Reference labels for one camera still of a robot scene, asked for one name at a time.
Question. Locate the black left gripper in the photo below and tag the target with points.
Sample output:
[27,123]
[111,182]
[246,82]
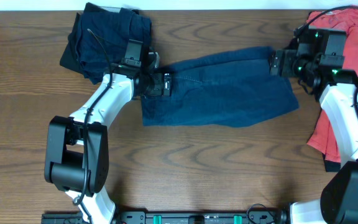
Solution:
[158,89]

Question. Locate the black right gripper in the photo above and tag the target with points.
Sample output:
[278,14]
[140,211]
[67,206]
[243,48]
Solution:
[288,56]

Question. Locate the navy blue denim shorts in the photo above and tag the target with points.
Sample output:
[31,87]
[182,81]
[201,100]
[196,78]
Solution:
[233,88]

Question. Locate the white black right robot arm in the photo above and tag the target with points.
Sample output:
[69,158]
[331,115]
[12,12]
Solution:
[335,85]

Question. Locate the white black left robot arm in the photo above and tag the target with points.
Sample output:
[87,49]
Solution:
[77,158]

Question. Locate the red shirt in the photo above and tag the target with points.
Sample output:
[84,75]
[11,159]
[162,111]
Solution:
[323,138]

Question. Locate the folded navy garment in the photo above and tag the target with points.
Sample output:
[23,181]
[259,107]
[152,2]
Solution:
[104,34]

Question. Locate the black garment under pile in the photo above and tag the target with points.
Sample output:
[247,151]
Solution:
[331,163]

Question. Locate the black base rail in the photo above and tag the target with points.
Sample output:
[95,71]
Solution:
[142,217]

